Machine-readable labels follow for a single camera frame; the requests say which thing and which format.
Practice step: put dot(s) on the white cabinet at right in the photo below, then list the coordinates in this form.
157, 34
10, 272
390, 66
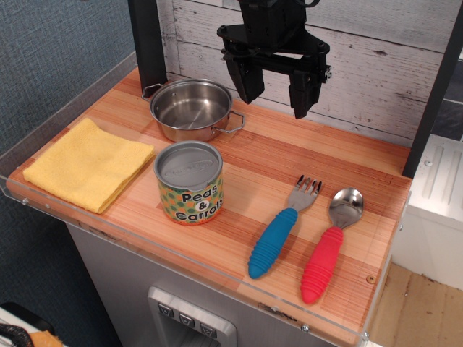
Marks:
429, 239

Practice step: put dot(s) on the red handled spoon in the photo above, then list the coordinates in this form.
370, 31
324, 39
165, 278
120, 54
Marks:
344, 210

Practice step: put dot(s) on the black and orange object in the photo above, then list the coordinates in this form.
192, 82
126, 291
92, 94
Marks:
21, 327

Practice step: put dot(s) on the silver ice dispenser panel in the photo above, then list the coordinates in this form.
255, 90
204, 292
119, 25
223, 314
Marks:
180, 323

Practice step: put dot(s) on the blue handled fork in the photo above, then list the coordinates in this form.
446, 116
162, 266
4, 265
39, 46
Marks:
268, 247

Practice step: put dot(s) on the black left vertical post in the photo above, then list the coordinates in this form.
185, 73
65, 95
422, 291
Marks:
148, 44

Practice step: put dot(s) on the peas and carrots can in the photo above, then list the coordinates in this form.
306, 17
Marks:
190, 182

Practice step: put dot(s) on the black right vertical post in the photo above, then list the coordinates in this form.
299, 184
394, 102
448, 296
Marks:
436, 96

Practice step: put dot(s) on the small steel pot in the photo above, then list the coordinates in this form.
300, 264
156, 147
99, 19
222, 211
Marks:
191, 109

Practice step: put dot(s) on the grey toy fridge cabinet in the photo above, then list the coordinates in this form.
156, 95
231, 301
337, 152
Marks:
122, 279

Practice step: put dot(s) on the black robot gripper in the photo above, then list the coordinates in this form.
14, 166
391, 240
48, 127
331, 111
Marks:
273, 37

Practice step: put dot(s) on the folded yellow cloth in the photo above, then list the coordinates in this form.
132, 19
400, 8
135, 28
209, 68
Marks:
88, 167

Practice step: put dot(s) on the black vertical post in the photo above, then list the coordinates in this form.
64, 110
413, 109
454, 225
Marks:
436, 96
148, 44

